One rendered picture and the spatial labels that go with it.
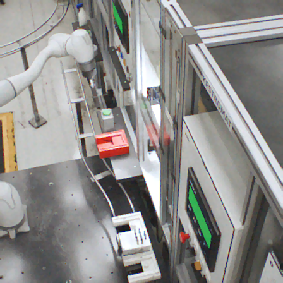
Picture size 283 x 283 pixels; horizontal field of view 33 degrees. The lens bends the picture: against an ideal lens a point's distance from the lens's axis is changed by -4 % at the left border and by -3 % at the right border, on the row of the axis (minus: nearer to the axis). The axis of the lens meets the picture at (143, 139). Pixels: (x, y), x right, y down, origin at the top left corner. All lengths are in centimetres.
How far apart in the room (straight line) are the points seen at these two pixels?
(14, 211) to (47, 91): 220
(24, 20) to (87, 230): 356
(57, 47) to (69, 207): 86
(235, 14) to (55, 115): 291
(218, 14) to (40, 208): 159
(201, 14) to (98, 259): 140
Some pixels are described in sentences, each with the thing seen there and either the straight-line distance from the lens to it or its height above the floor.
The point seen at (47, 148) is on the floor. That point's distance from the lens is 395.
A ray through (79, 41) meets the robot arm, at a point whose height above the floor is 146.
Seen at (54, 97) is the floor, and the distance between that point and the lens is 442.
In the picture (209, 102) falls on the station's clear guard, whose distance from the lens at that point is 129.
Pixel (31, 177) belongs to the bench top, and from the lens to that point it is 284.
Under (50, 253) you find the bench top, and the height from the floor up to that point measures 68.
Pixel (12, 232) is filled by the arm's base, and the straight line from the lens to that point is 257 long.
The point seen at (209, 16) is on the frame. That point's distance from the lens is 150.
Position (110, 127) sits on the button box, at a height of 96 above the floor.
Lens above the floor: 275
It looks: 44 degrees down
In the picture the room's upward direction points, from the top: 1 degrees counter-clockwise
